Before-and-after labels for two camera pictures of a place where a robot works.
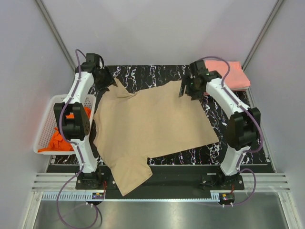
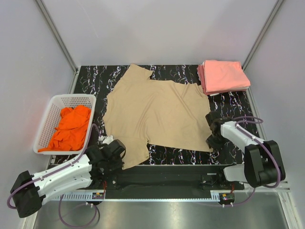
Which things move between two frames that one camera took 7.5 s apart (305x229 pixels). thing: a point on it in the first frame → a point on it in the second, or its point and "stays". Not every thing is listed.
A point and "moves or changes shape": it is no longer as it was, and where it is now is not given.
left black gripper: (109, 81) → (118, 164)
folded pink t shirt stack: (231, 72) stays
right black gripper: (194, 96) → (215, 146)
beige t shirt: (129, 127) moves or changes shape
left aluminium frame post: (56, 33) stays
